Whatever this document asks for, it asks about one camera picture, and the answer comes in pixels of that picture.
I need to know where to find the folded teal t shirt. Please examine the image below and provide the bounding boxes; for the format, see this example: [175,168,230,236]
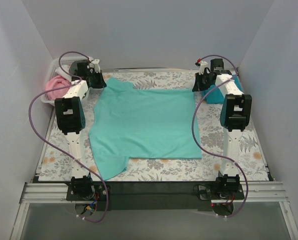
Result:
[202,75,242,104]

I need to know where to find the dark grey t shirt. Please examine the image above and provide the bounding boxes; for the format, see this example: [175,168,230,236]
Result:
[69,60,89,77]

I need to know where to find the pink t shirt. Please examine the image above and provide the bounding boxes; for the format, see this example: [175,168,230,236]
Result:
[45,75,71,101]

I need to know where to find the white t shirt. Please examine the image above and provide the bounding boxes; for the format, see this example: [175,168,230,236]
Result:
[55,65,72,82]

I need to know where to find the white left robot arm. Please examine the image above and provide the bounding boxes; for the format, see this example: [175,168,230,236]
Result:
[54,59,106,200]

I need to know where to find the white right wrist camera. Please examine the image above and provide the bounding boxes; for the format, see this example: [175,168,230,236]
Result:
[195,58,209,75]

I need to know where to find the white plastic laundry basket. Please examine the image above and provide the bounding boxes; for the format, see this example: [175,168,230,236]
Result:
[40,56,89,106]

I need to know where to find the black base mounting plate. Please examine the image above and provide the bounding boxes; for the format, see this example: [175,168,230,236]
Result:
[66,181,246,213]

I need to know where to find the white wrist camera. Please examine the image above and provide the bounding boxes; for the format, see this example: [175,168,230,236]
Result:
[88,59,101,73]
[195,58,209,75]

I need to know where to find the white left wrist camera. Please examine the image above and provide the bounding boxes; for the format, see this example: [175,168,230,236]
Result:
[88,59,101,73]

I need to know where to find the mint green t shirt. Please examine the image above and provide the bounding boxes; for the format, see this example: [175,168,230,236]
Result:
[88,77,202,180]

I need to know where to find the aluminium frame rail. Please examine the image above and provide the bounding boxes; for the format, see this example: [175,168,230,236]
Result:
[19,183,70,204]

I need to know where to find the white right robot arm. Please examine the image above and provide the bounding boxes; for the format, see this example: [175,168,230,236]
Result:
[192,54,252,194]

